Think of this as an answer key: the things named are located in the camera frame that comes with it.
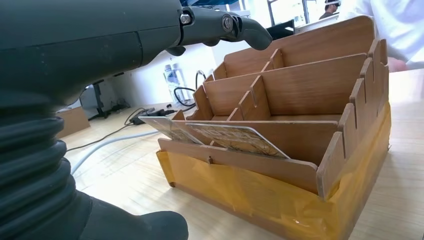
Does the brown cardboard box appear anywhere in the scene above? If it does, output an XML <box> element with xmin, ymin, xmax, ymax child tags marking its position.
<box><xmin>54</xmin><ymin>105</ymin><xmax>91</xmax><ymax>139</ymax></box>

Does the black power adapter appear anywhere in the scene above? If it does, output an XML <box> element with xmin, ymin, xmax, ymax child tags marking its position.
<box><xmin>130</xmin><ymin>107</ymin><xmax>176</xmax><ymax>125</ymax></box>

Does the black monitor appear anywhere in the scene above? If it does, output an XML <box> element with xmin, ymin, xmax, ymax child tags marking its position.
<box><xmin>266</xmin><ymin>19</ymin><xmax>296</xmax><ymax>41</ymax></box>

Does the clear water bottle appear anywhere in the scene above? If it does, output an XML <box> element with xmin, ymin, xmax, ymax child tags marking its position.
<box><xmin>173</xmin><ymin>62</ymin><xmax>190</xmax><ymax>102</ymax></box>
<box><xmin>163</xmin><ymin>63</ymin><xmax>179</xmax><ymax>102</ymax></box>

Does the black stand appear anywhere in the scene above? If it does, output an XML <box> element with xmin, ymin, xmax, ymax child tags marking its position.
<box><xmin>87</xmin><ymin>79</ymin><xmax>112</xmax><ymax>119</ymax></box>

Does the grey cable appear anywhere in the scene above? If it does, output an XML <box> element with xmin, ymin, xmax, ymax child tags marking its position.
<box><xmin>70</xmin><ymin>130</ymin><xmax>160</xmax><ymax>175</ymax></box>

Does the black cable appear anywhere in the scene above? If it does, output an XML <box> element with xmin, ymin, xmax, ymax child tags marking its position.
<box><xmin>66</xmin><ymin>107</ymin><xmax>147</xmax><ymax>153</ymax></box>
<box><xmin>173</xmin><ymin>86</ymin><xmax>199</xmax><ymax>112</ymax></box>

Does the gold room key card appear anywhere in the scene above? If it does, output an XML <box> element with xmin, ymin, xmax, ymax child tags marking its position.
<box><xmin>138</xmin><ymin>115</ymin><xmax>205</xmax><ymax>146</ymax></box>
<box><xmin>185</xmin><ymin>122</ymin><xmax>291</xmax><ymax>160</ymax></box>

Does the seated person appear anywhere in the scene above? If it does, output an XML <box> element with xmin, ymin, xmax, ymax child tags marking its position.
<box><xmin>337</xmin><ymin>0</ymin><xmax>424</xmax><ymax>73</ymax></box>

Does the wooden card organizer box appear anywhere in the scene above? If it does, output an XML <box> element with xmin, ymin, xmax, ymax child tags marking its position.
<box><xmin>156</xmin><ymin>14</ymin><xmax>392</xmax><ymax>240</ymax></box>

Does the standing person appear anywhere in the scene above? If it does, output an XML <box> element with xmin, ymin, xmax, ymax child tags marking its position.
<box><xmin>318</xmin><ymin>0</ymin><xmax>342</xmax><ymax>20</ymax></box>

